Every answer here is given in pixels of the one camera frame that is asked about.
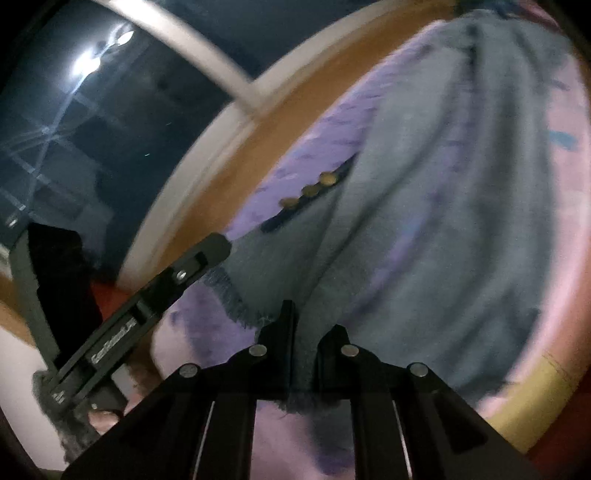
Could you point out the wooden bed frame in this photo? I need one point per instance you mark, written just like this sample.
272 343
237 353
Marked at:
295 106

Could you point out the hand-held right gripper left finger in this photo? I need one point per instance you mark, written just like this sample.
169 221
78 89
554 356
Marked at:
282 332

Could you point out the yellow cloth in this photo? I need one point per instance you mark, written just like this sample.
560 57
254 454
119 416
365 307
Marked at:
535 401

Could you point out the blue-grey denim jeans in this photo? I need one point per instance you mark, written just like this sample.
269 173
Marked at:
415 207

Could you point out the person's left hand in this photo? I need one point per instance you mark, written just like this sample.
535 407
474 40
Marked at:
104 419

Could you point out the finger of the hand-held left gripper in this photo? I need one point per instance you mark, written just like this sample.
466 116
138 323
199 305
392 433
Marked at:
184 274

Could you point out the dark window glass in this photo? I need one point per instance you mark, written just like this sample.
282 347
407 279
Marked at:
138 115

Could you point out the white window frame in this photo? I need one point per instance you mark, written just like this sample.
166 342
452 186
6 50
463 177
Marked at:
207 50

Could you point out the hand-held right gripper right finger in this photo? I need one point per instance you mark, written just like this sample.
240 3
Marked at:
325 355

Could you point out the purple pink printed bedsheet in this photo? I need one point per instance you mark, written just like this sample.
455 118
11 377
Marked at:
304 152

